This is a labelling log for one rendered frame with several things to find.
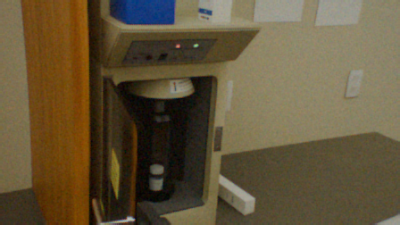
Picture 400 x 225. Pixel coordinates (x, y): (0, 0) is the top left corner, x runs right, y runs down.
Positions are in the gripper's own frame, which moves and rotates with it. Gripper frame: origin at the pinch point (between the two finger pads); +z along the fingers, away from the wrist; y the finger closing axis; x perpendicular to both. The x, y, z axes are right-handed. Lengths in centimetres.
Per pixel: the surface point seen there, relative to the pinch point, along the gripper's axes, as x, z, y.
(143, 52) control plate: -14.9, 37.3, -13.4
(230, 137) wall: 31, 87, -70
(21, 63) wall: -1, 87, 2
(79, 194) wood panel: 13.2, 35.1, 0.6
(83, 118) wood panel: -3.0, 35.0, -0.4
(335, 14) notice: -14, 87, -111
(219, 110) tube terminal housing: 2, 44, -37
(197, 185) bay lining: 25, 49, -35
